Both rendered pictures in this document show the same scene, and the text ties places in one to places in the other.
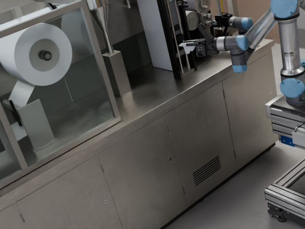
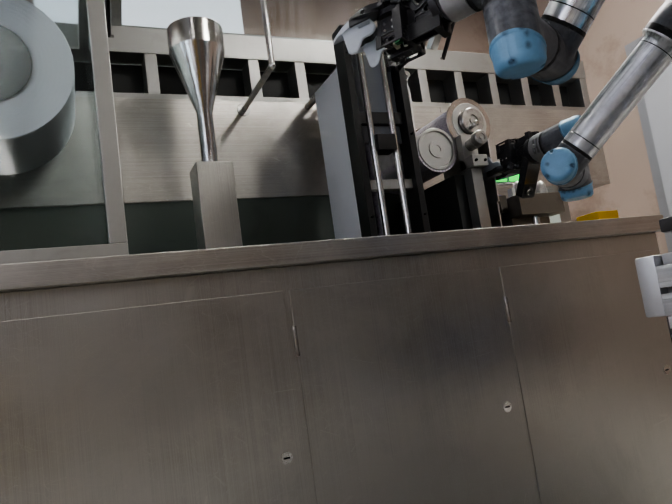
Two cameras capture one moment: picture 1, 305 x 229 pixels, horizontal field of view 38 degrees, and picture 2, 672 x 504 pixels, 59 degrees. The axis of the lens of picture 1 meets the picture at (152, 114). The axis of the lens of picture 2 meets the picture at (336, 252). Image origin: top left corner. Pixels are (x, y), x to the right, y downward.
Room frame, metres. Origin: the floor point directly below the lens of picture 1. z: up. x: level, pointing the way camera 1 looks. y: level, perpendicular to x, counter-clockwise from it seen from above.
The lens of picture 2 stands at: (1.32, -0.32, 0.73)
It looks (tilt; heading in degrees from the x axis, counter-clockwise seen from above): 7 degrees up; 8
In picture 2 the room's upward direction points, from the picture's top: 8 degrees counter-clockwise
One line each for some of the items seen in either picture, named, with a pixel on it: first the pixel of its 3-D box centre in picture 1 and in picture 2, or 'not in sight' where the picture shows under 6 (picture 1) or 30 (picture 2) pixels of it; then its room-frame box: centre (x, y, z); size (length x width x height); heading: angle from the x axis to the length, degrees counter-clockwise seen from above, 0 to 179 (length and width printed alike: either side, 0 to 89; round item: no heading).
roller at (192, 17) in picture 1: (179, 19); (413, 162); (3.02, -0.35, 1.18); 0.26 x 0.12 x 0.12; 32
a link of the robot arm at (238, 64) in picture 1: (239, 60); (519, 38); (2.18, -0.51, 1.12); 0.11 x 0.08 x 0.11; 148
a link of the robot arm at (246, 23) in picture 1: (243, 23); (566, 137); (2.78, -0.71, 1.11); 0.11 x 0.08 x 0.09; 32
